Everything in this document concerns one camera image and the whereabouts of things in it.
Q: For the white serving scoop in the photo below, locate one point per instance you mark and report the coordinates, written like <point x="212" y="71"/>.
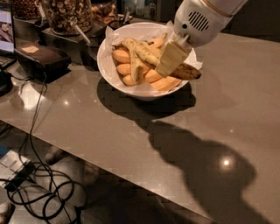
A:
<point x="79" y="30"/>

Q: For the black round device left edge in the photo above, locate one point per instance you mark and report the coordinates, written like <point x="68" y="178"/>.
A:
<point x="5" y="83"/>

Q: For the laptop screen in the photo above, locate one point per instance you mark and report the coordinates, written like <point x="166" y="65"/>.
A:
<point x="7" y="39"/>

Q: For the spotted banana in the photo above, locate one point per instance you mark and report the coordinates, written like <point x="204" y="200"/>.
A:
<point x="150" y="56"/>
<point x="129" y="44"/>

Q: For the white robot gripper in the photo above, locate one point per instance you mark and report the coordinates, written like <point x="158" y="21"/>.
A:
<point x="200" y="23"/>

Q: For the yellow banana second row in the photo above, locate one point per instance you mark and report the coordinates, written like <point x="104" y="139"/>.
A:
<point x="125" y="69"/>

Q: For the power strip on floor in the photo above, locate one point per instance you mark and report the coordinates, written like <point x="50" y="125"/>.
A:
<point x="14" y="170"/>

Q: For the black pouch with label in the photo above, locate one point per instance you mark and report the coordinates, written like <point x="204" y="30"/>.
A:
<point x="43" y="63"/>

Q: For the white paper bowl liner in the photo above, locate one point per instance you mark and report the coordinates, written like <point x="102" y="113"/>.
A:
<point x="160" y="41"/>

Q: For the glass jar of dried snacks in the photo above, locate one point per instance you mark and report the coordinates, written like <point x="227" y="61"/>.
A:
<point x="104" y="10"/>

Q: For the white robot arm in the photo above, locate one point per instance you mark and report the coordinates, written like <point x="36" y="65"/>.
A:
<point x="231" y="7"/>

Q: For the black serving tray stand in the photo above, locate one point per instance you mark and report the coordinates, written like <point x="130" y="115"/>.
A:
<point x="39" y="30"/>

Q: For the glass jar dark nuts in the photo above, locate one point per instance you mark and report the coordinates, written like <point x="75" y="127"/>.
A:
<point x="25" y="9"/>

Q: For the yellow banana top row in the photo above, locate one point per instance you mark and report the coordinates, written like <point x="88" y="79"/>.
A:
<point x="121" y="56"/>

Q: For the yellow banana bottom row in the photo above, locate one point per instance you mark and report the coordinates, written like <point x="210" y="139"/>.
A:
<point x="166" y="84"/>

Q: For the glass jar of nuts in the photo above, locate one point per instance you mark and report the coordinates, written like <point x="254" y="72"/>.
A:
<point x="63" y="15"/>

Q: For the yellow banana third row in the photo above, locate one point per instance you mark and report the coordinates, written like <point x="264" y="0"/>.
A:
<point x="148" y="77"/>

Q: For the white ceramic bowl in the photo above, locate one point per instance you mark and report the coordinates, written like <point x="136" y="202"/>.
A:
<point x="107" y="64"/>

